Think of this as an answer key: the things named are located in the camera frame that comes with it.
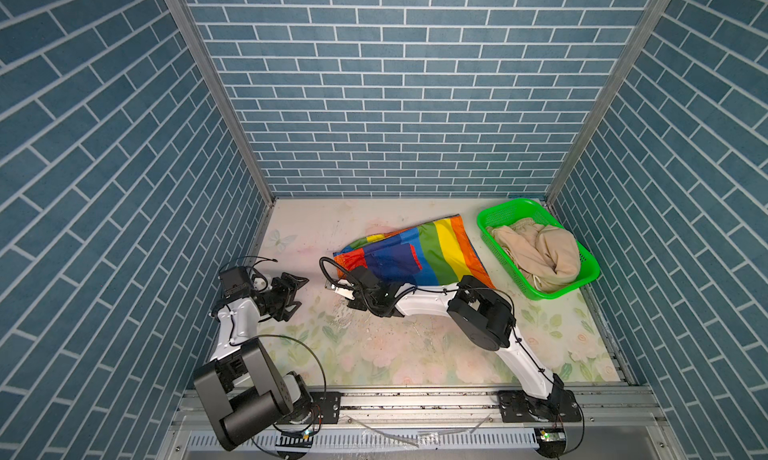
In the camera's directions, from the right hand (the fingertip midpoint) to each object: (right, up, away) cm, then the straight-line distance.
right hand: (345, 282), depth 94 cm
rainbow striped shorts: (+29, +8, +8) cm, 31 cm away
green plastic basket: (+57, +23, +17) cm, 64 cm away
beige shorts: (+65, +8, +1) cm, 65 cm away
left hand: (-10, +1, -10) cm, 14 cm away
